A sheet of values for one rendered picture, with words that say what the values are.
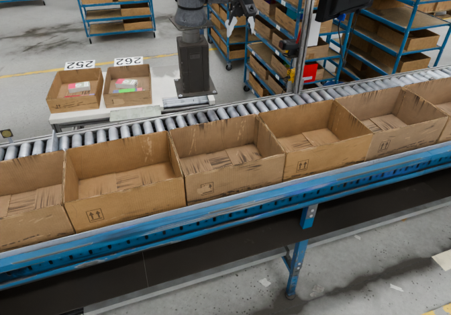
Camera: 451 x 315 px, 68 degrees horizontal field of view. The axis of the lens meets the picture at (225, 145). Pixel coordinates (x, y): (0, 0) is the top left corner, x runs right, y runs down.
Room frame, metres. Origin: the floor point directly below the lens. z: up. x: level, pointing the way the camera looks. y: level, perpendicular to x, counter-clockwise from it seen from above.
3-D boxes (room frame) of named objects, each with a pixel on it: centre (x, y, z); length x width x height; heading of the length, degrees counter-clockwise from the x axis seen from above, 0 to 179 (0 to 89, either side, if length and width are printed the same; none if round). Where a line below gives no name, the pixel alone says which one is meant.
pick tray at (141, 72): (1.97, 0.63, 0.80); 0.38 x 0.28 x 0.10; 11
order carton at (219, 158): (1.04, 0.00, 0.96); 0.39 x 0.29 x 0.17; 109
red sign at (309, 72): (2.01, -0.53, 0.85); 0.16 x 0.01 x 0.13; 109
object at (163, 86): (2.03, 0.62, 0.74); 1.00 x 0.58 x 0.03; 103
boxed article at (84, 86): (1.98, 0.97, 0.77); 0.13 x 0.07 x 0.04; 109
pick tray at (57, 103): (1.91, 0.95, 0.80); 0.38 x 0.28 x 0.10; 11
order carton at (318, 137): (1.17, -0.37, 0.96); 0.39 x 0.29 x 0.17; 109
